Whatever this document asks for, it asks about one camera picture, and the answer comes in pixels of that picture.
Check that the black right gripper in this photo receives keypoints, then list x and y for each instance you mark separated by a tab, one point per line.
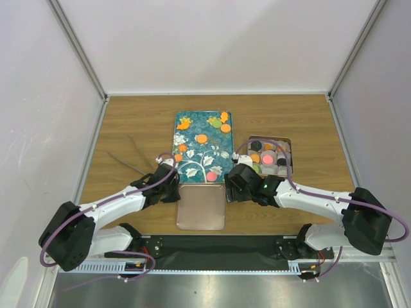
236	197

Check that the pink round cookie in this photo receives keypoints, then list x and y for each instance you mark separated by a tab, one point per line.
211	176
267	160

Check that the rose gold tin lid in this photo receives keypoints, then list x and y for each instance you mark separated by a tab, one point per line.
201	207

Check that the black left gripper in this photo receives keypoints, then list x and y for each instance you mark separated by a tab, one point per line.
175	196

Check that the rose gold cookie tin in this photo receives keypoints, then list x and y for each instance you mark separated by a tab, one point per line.
282	148

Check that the metal slotted tongs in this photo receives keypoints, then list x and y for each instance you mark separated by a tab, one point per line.
134	158

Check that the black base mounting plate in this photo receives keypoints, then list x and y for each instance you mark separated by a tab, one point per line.
165	245

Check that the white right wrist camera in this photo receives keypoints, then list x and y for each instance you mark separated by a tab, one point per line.
242	159

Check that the orange leaf cookie top right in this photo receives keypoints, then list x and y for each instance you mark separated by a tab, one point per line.
224	117

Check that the orange pumpkin cookie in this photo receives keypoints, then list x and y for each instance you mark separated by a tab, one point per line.
183	148

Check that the black round cookie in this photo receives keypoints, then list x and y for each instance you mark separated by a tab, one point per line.
281	162
256	145

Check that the aluminium cable rail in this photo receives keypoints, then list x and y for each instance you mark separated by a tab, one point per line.
226	263

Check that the teal floral serving tray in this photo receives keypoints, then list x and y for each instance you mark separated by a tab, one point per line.
199	159

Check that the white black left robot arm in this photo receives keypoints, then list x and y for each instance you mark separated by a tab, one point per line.
77	232

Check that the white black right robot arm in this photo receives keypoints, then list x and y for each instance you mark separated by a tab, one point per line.
357	218

